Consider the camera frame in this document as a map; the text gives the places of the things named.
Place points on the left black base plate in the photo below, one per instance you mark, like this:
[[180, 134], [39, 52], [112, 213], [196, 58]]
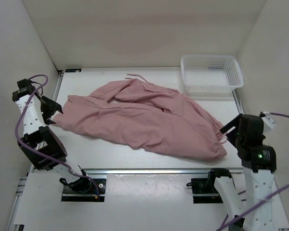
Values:
[[91, 190]]

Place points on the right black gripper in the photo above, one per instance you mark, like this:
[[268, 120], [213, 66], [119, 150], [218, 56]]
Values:
[[234, 122]]

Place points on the white plastic mesh basket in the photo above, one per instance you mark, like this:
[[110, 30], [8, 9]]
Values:
[[210, 74]]

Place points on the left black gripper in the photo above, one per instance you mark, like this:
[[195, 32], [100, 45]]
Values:
[[54, 107]]

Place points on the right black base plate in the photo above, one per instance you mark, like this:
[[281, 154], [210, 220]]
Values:
[[203, 192]]

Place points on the black corner bracket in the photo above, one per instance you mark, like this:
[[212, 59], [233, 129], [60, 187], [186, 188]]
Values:
[[73, 70]]

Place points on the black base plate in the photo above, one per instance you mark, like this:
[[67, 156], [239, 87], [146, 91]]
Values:
[[91, 190], [203, 192]]

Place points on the pink trousers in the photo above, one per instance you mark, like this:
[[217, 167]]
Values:
[[143, 115]]

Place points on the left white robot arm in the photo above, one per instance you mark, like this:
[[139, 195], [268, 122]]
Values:
[[38, 142]]

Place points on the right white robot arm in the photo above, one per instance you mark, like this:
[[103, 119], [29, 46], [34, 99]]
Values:
[[259, 167]]

